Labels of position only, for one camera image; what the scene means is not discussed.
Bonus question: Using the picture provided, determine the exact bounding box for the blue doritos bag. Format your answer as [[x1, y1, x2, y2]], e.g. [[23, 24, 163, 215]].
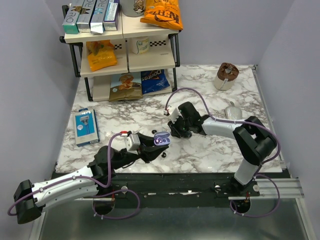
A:
[[140, 69, 170, 95]]

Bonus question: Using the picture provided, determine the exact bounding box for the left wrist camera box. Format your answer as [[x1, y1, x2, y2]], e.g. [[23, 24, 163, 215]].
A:
[[124, 133, 141, 152]]

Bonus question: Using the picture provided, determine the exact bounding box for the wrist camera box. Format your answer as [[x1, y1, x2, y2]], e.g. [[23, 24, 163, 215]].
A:
[[124, 133, 141, 152], [164, 107, 180, 124]]

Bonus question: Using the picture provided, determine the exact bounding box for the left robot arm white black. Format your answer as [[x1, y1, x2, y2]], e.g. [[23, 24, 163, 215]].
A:
[[7, 131, 171, 225]]

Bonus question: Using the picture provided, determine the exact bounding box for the brown-topped white cup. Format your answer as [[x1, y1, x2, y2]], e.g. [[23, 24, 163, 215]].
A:
[[213, 62, 239, 91]]

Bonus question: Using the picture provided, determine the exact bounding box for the brown chips bag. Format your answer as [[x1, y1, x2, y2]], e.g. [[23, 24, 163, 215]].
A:
[[108, 72, 143, 102]]

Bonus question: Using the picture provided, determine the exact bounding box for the blue-purple earbud charging case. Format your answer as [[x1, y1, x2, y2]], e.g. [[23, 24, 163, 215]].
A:
[[153, 131, 171, 146]]

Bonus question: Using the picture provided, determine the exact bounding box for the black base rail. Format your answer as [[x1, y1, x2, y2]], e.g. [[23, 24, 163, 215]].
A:
[[98, 173, 260, 209]]

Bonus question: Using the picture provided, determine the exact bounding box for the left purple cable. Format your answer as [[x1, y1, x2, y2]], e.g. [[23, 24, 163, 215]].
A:
[[7, 131, 141, 220]]

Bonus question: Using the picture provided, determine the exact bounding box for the teal toothpaste box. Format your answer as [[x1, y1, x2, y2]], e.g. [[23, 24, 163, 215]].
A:
[[62, 0, 84, 34]]

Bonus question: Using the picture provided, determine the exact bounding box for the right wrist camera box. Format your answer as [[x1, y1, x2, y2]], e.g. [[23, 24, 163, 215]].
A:
[[164, 107, 180, 124]]

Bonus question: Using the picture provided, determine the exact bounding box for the grey cartoon mug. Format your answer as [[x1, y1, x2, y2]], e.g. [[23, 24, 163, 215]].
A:
[[119, 0, 146, 17]]

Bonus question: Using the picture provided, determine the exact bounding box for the black earbud charging case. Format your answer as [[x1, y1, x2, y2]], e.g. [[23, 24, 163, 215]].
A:
[[182, 131, 192, 139]]

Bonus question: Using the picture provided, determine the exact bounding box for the beige black shelf rack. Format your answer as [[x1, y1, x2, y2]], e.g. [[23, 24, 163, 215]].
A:
[[59, 13, 181, 102]]

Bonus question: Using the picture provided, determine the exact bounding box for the blue razor package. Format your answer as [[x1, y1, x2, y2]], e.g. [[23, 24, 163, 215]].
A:
[[72, 108, 100, 147]]

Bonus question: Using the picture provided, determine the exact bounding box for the purple white toothpaste box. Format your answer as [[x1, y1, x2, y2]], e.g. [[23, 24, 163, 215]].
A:
[[103, 0, 120, 31]]

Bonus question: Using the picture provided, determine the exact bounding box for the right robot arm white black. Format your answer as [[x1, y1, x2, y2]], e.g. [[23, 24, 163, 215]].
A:
[[167, 102, 279, 196]]

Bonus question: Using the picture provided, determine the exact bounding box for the orange snack bag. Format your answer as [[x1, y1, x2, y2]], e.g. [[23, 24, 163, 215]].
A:
[[86, 40, 118, 72]]

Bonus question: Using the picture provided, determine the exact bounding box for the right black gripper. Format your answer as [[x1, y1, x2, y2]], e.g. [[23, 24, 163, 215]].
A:
[[167, 114, 191, 139]]

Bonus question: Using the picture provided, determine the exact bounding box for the orange kettle chips bag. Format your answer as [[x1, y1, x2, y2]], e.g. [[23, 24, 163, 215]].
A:
[[140, 0, 184, 31]]

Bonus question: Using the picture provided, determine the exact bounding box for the white patterned mug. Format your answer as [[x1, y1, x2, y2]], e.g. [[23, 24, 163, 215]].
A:
[[130, 36, 150, 55]]

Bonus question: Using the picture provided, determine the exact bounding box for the blue silver toothpaste box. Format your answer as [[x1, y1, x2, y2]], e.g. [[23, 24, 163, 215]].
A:
[[90, 0, 109, 34]]

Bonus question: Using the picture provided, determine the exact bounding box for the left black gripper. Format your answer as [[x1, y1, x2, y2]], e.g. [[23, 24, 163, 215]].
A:
[[112, 133, 169, 171]]

